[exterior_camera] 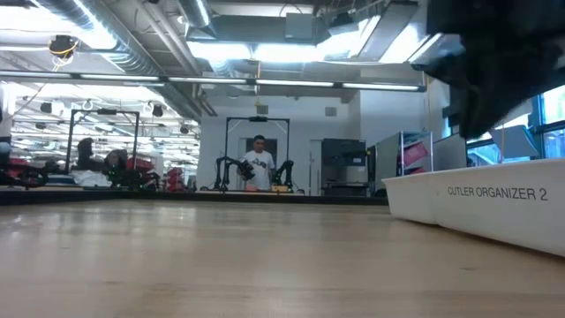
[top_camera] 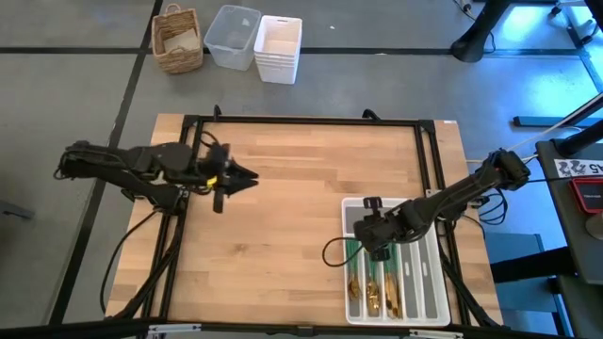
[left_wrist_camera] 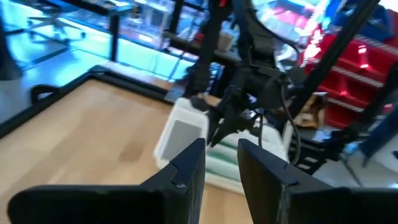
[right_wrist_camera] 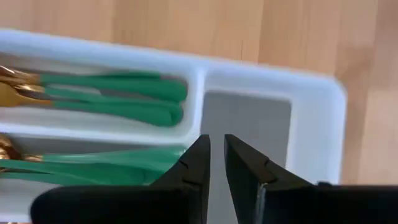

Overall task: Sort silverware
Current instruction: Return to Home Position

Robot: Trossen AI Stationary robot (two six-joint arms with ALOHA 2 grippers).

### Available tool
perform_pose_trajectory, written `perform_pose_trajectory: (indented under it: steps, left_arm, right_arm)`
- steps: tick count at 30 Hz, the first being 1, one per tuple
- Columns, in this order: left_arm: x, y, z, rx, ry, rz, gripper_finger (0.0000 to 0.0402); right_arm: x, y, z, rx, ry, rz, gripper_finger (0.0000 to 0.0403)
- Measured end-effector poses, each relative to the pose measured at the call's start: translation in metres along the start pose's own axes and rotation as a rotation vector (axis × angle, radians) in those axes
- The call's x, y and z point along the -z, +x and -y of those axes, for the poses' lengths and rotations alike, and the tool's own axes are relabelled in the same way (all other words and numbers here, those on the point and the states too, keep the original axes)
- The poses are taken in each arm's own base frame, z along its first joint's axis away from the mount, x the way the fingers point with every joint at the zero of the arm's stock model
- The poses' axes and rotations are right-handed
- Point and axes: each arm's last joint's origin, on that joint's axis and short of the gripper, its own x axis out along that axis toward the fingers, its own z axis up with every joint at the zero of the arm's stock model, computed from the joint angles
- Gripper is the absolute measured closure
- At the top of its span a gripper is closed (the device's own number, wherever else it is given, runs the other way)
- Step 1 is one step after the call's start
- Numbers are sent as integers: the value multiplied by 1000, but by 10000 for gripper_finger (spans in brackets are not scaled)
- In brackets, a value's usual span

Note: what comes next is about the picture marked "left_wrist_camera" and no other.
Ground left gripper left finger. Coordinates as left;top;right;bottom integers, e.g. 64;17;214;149
7;138;206;224

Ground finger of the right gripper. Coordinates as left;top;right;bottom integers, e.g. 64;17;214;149
213;119;246;147
207;110;223;142

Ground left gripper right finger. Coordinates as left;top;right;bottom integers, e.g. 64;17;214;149
238;139;398;224

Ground white cutlery organizer tray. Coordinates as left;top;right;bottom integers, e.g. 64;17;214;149
153;97;295;194

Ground brown paper bag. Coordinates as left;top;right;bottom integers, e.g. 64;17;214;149
294;93;327;129

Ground red plastic storage bin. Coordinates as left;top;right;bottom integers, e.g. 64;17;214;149
325;102;364;129
310;70;386;106
320;33;398;78

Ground black office desk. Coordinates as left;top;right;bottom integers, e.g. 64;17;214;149
62;0;135;62

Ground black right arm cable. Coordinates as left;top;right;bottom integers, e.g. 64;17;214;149
279;82;302;164

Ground black overhead rig frame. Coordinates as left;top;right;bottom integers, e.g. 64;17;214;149
185;0;382;118

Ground black clamp handle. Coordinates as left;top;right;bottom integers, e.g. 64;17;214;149
30;83;60;106

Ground black tapered floor post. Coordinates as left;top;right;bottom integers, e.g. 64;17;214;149
0;18;23;82

